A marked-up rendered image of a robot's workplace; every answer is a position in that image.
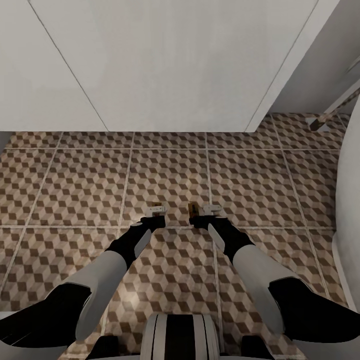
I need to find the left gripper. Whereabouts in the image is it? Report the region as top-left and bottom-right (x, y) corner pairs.
(140, 215), (166, 231)

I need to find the mousetrap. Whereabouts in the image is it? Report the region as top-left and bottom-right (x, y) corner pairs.
(188, 203), (200, 218)
(152, 201), (162, 216)

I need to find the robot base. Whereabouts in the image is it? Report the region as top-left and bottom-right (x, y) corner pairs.
(85, 336), (276, 360)

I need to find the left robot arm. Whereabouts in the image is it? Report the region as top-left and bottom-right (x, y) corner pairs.
(0, 205), (168, 360)

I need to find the robot trunk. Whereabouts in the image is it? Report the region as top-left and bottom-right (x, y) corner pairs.
(140, 314), (220, 360)

